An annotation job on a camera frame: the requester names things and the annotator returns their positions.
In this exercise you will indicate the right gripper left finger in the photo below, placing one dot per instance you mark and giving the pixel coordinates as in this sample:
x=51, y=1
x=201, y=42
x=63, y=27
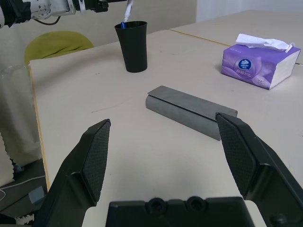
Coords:
x=78, y=170

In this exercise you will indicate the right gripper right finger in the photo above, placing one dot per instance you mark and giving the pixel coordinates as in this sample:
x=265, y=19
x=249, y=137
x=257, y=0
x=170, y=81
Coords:
x=255, y=165

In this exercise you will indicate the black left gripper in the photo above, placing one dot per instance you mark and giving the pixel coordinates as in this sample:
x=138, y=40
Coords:
x=93, y=5

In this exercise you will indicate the black cap whiteboard marker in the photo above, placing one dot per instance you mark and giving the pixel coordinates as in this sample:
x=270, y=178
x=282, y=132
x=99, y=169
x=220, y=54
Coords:
x=129, y=10

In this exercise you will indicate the grey glasses case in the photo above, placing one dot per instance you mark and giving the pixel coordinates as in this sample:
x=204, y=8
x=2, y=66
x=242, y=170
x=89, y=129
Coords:
x=184, y=111

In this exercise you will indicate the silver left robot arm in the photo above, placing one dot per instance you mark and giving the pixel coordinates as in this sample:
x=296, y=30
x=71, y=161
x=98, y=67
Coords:
x=35, y=9

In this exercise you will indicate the blue cap whiteboard marker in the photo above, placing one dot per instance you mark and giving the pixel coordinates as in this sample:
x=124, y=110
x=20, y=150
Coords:
x=123, y=25

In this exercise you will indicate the small grey floor box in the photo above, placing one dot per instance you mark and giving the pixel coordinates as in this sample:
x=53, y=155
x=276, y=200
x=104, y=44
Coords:
x=36, y=195

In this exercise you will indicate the black plastic cup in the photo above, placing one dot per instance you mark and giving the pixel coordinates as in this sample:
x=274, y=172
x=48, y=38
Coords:
x=133, y=47

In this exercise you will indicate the beige fabric sheet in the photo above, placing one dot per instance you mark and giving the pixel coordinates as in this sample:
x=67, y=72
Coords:
x=16, y=123

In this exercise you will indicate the purple tissue pack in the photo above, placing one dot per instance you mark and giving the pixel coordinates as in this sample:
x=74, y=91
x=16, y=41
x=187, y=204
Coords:
x=255, y=66

